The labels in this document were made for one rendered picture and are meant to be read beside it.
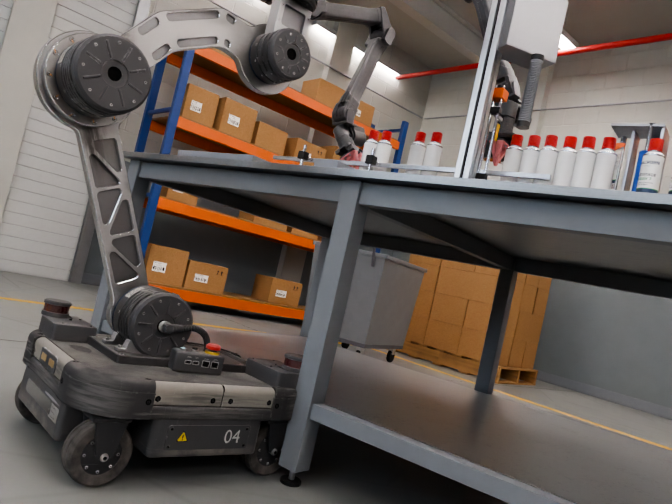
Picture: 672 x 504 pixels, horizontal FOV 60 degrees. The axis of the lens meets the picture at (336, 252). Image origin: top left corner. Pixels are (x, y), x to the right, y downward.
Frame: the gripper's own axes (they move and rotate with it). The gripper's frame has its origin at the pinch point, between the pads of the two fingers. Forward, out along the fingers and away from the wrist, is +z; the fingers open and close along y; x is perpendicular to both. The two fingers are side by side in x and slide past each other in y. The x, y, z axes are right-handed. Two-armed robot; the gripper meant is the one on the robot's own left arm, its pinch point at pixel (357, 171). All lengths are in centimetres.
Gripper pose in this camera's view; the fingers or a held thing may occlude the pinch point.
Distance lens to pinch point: 210.7
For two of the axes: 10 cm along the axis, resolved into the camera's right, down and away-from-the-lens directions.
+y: 5.7, 1.9, 8.0
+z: 3.1, 8.5, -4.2
